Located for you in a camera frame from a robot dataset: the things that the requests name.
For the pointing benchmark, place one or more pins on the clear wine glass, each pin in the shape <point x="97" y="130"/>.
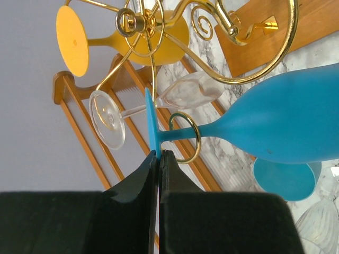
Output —
<point x="191" y="91"/>

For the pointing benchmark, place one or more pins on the gold wire wine glass rack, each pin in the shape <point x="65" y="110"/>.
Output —
<point x="152" y="25"/>

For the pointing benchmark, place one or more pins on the blue wine glass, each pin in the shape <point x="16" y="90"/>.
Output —
<point x="290" y="118"/>
<point x="293" y="182"/>

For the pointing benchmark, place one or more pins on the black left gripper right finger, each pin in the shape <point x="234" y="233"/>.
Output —
<point x="194" y="221"/>

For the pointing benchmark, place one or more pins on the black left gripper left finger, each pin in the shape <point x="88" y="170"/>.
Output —
<point x="118" y="220"/>

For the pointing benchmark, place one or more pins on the wooden rack base board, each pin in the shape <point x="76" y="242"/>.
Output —
<point x="317" y="19"/>

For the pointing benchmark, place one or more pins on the yellow wine glass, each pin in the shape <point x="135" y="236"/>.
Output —
<point x="74" y="45"/>

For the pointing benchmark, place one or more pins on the wooden shelf rack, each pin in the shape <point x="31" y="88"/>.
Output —
<point x="221" y="167"/>

